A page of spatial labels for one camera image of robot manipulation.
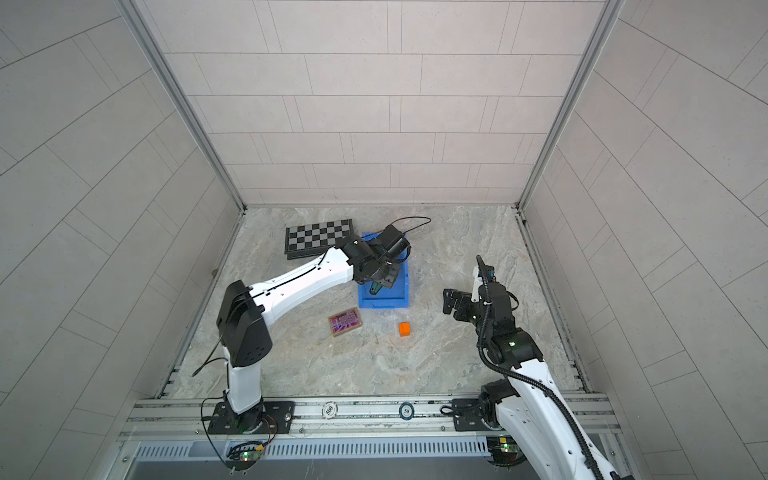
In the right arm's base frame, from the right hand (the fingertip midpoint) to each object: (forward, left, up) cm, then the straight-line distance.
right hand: (455, 294), depth 79 cm
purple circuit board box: (-1, +31, -10) cm, 33 cm away
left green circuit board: (-30, +51, -10) cm, 60 cm away
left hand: (+8, +16, +1) cm, 17 cm away
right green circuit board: (-33, -7, -13) cm, 36 cm away
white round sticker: (-23, +34, -12) cm, 42 cm away
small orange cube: (-5, +14, -10) cm, 18 cm away
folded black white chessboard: (+29, +44, -7) cm, 53 cm away
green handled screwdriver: (+2, +21, +2) cm, 21 cm away
